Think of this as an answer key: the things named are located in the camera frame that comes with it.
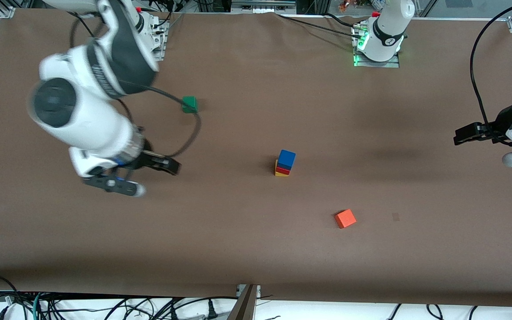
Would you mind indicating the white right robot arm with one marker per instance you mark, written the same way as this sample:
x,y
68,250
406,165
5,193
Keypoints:
x,y
82,124

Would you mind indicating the brown table mat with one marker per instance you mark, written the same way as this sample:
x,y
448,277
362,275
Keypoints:
x,y
238,249

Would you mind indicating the red block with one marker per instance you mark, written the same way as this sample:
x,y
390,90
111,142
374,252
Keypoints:
x,y
282,170

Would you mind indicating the orange block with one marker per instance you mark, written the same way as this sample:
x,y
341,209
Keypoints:
x,y
346,218

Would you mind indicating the brown angled beam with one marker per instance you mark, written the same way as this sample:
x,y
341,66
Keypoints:
x,y
243,306

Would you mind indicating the yellow block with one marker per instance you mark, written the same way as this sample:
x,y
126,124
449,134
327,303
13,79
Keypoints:
x,y
281,173

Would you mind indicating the metal table edge bracket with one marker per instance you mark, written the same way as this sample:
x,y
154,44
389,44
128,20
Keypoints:
x,y
240,291

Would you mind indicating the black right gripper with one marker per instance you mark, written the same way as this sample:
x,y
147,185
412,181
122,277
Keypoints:
x,y
146,161

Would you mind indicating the green block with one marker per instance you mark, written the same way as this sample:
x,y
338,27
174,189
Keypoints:
x,y
189,104

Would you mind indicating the aluminium corner bracket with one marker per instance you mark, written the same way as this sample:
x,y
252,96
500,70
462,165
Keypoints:
x,y
7,12

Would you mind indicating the grey metal bar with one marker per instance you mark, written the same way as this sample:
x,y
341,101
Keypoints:
x,y
260,4

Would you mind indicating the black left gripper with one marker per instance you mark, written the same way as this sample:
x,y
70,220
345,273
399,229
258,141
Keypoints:
x,y
497,125

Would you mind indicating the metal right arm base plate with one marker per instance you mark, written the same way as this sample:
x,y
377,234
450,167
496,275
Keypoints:
x,y
162,44

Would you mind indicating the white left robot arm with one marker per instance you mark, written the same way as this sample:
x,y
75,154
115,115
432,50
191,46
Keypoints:
x,y
389,26

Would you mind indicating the black power plug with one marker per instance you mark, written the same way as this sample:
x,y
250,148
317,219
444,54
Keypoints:
x,y
212,310

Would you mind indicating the blue block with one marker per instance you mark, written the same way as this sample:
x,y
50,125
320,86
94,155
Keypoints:
x,y
286,158

